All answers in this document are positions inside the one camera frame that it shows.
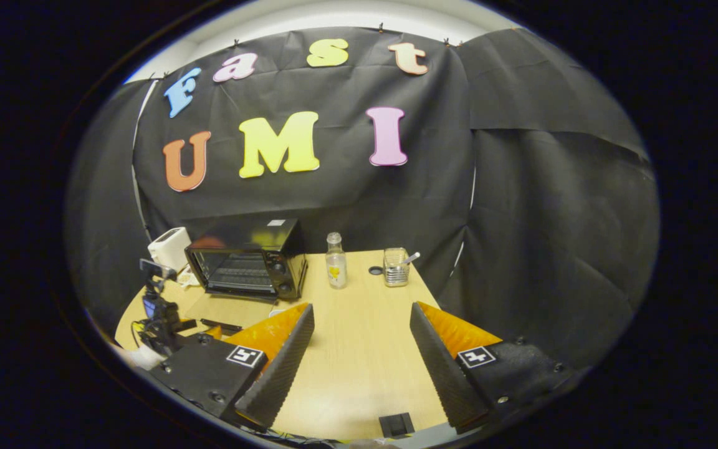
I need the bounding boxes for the clear glass bottle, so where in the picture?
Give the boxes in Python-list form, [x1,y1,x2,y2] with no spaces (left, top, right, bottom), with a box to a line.
[325,232,348,289]

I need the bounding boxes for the white toaster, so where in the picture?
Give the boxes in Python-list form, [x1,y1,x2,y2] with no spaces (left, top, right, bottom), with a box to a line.
[148,227,192,272]

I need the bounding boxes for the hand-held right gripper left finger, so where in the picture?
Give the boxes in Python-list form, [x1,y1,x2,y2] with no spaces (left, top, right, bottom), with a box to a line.
[147,302,316,432]

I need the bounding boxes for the wire mesh basket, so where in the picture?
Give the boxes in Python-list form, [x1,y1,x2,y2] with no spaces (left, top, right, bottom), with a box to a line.
[383,248,411,287]

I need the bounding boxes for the black electric oven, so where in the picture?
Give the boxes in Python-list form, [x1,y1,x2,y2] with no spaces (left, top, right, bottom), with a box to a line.
[184,218,309,334]

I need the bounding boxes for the black square table grommet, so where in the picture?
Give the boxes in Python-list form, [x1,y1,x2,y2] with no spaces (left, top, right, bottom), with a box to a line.
[379,412,416,439]

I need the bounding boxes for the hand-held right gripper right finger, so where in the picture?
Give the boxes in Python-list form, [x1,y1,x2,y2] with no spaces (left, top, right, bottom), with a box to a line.
[409,301,590,435]

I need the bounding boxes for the black backdrop cloth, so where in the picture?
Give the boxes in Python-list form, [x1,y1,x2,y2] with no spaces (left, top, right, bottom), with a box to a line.
[63,26,660,369]

